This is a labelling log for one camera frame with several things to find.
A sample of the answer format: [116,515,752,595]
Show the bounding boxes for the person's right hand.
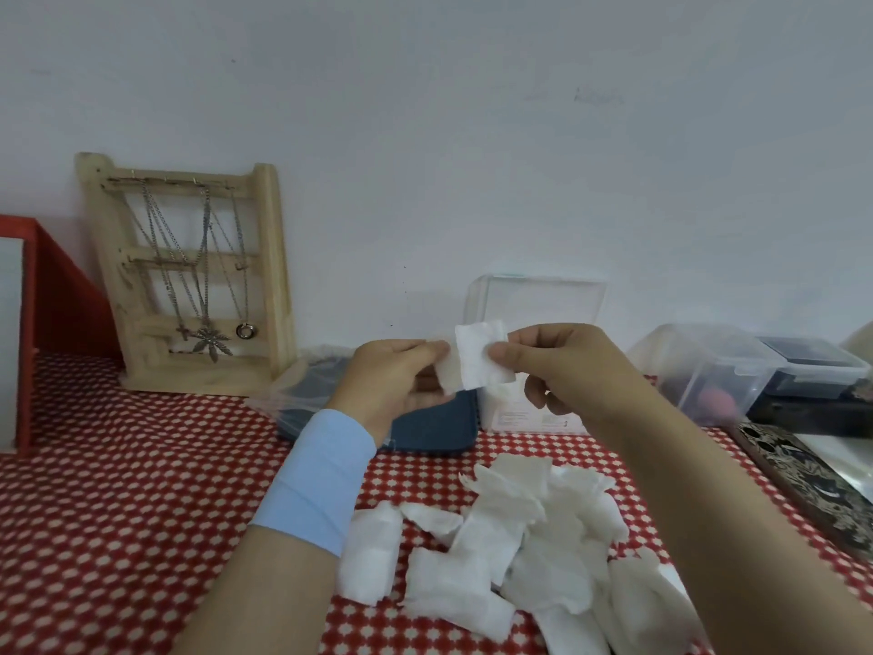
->
[489,323,649,436]

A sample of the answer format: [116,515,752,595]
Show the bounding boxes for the person's left hand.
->
[326,338,455,448]

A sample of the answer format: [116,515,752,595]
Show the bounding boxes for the clear cotton pad box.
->
[466,273,609,434]

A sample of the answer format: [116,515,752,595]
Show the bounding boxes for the clear plastic bag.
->
[245,344,356,430]

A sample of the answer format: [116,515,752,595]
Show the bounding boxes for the white cloth square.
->
[436,319,517,393]

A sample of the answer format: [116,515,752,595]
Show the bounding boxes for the pile of white cotton pads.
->
[334,450,710,655]

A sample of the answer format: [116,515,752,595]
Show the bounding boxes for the person's left forearm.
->
[170,524,342,655]

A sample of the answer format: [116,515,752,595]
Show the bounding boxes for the person's right forearm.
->
[586,381,873,655]

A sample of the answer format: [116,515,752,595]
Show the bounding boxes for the black tray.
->
[747,388,873,438]

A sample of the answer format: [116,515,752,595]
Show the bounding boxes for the dark blue pouch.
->
[276,358,478,458]

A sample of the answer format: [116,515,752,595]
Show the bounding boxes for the light blue wristband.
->
[248,408,378,559]

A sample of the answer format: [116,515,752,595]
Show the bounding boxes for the clear lidded plastic container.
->
[627,323,786,425]

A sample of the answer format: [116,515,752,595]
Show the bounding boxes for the pink makeup sponge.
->
[698,388,741,420]

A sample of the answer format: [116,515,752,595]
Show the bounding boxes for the wooden jewelry stand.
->
[75,153,298,397]

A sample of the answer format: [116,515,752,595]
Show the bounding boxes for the clear container with black contents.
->
[760,336,872,400]

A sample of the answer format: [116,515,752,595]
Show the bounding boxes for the phone with patterned case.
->
[733,422,873,560]

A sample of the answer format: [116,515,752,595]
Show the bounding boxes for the red checkered tablecloth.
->
[0,350,873,655]

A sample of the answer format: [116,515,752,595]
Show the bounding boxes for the beige plastic tub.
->
[842,319,873,366]

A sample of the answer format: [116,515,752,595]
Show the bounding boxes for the red framed mirror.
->
[0,214,124,458]

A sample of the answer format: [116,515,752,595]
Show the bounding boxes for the ring pendant necklace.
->
[228,190,257,340]

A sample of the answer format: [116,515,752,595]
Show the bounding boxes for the leaf pendant necklace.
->
[194,186,233,365]

